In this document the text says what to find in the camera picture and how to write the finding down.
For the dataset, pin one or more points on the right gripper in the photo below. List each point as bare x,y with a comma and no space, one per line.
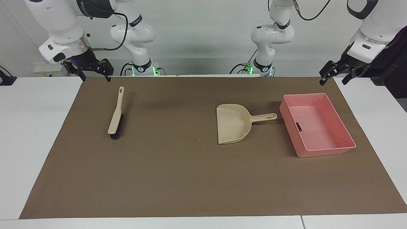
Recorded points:
84,59

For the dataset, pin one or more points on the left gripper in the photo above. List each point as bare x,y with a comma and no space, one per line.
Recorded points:
347,59

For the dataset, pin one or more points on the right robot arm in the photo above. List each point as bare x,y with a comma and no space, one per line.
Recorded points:
63,22

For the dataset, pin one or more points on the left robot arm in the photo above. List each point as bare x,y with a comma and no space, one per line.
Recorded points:
378,25

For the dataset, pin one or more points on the pink plastic bin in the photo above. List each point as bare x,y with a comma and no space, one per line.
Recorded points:
318,127

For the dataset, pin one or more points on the white box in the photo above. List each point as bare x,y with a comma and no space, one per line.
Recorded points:
47,70

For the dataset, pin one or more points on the beige hand brush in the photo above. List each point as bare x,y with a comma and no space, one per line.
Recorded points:
116,114

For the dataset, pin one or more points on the beige plastic dustpan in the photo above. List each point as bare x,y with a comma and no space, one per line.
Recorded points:
233,124

